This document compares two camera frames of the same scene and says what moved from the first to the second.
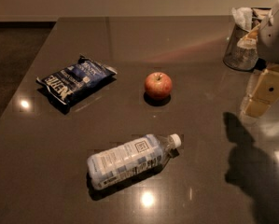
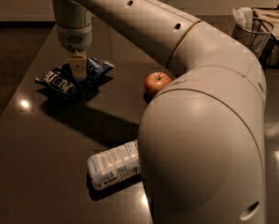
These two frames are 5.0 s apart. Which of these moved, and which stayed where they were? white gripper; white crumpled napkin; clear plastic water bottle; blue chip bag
Moved: white gripper; blue chip bag
Stayed: white crumpled napkin; clear plastic water bottle
